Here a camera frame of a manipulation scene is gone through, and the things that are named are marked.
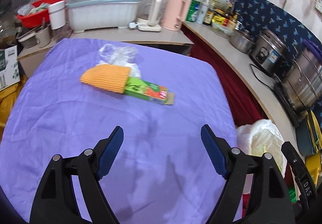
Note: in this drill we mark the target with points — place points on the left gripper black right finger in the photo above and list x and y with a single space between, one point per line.
269 200

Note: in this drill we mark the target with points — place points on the black induction cooker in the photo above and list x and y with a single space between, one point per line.
294 116

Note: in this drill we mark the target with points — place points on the cardboard box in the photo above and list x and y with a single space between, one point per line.
9 69

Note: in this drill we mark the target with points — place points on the green wasabi box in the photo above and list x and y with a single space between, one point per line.
149 91

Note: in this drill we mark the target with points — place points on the small steel pot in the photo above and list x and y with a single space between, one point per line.
242 41

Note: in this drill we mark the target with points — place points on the purple cloth on pot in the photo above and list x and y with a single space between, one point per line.
313 48

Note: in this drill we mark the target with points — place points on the clear crumpled plastic bag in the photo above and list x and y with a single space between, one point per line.
120 56

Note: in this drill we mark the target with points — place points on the steel rice cooker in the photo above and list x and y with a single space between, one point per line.
268 52

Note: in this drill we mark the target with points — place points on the purple tablecloth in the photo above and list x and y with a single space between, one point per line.
162 172

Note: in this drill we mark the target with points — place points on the white trash bin bag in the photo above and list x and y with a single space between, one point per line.
261 137

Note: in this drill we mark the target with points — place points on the dark soy sauce bottle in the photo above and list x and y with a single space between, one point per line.
210 13

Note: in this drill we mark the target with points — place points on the green tin can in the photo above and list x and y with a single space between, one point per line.
193 11

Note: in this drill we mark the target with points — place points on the yellow seasoning packet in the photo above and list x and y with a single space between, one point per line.
220 20

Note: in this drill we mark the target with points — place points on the white glass kettle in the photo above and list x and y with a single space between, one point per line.
148 16

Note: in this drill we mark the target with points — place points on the clear food container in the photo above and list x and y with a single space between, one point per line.
221 30

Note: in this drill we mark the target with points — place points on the white cup container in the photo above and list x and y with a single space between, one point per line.
57 14

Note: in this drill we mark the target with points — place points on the pink electric kettle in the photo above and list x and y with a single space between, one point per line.
175 14

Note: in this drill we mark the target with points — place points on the orange foam net sleeve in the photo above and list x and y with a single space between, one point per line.
108 77

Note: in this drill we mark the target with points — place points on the large steel steamer pot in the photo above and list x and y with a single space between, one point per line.
302 84

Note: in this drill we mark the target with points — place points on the yellow saucepan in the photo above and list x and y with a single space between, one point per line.
313 164

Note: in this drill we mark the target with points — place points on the grey dish rack box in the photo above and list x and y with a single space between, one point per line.
95 14

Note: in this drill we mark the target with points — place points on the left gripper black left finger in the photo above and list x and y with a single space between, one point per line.
55 200

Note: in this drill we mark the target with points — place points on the blue patterned cloth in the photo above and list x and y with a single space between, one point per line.
255 15

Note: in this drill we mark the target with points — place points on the red plastic basin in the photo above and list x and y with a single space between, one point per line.
35 19

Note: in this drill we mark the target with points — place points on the white thermos bottle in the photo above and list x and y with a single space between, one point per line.
202 11

